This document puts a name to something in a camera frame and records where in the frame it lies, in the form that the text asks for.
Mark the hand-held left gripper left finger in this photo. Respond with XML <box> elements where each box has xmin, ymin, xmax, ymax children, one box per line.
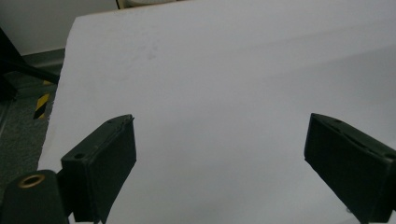
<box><xmin>56</xmin><ymin>113</ymin><xmax>137</xmax><ymax>224</ymax></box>

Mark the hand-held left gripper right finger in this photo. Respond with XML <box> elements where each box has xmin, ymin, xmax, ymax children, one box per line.
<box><xmin>304</xmin><ymin>112</ymin><xmax>396</xmax><ymax>224</ymax></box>

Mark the yellow black tape strip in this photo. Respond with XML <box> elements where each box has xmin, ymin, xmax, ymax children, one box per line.
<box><xmin>33</xmin><ymin>79</ymin><xmax>53</xmax><ymax>120</ymax></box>

